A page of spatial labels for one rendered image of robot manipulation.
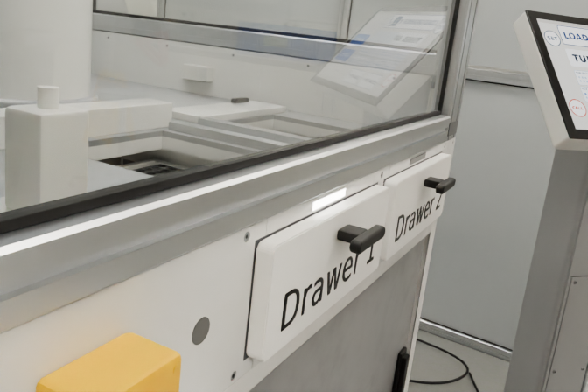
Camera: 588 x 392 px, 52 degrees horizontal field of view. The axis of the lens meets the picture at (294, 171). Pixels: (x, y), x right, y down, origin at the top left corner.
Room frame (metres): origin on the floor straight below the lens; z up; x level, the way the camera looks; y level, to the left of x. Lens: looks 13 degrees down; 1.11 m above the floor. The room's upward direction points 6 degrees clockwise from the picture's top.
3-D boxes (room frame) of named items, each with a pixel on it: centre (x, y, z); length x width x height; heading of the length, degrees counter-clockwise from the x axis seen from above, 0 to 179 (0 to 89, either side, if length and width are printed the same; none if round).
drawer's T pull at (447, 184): (0.87, -0.22, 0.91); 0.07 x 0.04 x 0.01; 153
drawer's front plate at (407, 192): (0.88, -0.19, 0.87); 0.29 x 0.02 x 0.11; 153
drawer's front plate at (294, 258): (0.60, -0.05, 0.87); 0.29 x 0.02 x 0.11; 153
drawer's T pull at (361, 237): (0.59, -0.07, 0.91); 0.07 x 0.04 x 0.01; 153
